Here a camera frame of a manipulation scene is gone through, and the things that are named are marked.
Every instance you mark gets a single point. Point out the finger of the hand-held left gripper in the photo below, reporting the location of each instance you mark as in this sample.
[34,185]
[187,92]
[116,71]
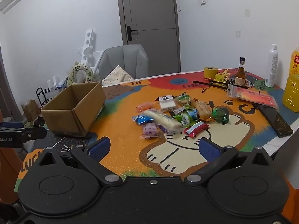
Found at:
[35,133]
[11,124]

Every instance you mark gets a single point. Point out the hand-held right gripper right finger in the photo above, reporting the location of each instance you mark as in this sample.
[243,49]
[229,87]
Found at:
[210,151]

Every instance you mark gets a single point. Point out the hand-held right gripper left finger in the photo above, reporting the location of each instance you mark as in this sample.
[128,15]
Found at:
[100,147]

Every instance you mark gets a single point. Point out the red snack packet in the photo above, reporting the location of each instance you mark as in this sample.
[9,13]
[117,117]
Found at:
[196,128]

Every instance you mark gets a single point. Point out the green candy packet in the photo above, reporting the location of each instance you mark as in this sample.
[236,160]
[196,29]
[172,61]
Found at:
[220,114]

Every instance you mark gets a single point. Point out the blue green plum packet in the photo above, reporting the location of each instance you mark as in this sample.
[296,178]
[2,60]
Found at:
[189,117]

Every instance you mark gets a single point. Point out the rice cracker packet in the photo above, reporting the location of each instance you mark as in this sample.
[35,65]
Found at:
[203,110]

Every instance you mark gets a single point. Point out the blue snack packet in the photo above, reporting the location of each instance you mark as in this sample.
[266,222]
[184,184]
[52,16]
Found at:
[140,119]

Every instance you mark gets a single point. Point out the dark cookie clear packet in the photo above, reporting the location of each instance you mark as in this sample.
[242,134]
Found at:
[178,110]

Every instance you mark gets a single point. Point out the purple snack packet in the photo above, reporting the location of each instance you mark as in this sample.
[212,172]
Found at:
[150,130]

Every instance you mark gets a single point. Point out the long white bread packet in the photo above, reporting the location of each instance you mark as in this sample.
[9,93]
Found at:
[163,119]

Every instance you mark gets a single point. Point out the green label biscuit packet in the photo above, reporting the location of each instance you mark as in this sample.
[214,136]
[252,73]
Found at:
[183,99]

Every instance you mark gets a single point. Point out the orange snack packet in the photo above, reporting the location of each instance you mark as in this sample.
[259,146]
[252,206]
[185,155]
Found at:
[145,107]

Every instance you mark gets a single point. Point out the white cake packet black label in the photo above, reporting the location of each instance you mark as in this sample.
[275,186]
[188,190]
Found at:
[167,103]

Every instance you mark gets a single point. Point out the small brown cardboard box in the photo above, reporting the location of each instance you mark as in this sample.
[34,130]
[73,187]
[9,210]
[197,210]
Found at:
[31,109]

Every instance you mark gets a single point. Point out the black shoe rack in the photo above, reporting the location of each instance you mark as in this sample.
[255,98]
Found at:
[42,98]

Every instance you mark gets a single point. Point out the white plastic holder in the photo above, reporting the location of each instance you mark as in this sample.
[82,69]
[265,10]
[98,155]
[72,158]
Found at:
[52,82]

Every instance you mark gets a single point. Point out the black clothes hanger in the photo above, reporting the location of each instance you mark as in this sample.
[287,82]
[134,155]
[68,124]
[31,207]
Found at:
[210,84]

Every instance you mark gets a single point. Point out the panda print neck pillow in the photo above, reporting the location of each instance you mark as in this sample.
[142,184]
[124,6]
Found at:
[72,74]

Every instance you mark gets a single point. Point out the red packet in clear bag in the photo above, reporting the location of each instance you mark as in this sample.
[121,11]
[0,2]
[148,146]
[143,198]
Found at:
[254,96]

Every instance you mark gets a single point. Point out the black smartphone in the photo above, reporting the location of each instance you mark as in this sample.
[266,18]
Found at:
[275,120]

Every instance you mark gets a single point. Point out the dotted cream cushion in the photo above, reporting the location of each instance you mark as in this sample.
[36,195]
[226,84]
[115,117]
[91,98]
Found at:
[116,77]

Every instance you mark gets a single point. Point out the yellow green mesh bundle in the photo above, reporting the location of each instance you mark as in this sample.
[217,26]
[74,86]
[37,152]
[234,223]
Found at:
[222,76]

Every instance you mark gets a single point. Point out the yellow tape roll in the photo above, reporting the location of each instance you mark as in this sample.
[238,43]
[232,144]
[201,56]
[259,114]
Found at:
[210,73]

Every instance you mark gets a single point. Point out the brown glass bottle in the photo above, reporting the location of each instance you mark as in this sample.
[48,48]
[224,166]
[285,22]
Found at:
[240,77]

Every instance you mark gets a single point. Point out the grey chair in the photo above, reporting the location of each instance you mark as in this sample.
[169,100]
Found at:
[126,58]

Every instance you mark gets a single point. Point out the orange juice bottle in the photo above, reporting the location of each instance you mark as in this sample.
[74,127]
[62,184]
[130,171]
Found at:
[292,91]

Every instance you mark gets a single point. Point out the white spray bottle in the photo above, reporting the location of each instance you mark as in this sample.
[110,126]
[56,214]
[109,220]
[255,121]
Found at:
[272,67]

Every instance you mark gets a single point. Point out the white perforated rack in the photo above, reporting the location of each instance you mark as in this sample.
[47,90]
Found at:
[88,42]

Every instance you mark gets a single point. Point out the grey door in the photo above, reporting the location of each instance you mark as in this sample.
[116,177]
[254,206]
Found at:
[151,16]

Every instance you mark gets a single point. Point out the white wall outlet cover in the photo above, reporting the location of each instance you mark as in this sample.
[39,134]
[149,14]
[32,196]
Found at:
[247,12]
[238,33]

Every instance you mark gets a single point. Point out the white light switch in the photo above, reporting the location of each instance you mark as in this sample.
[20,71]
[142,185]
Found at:
[202,0]

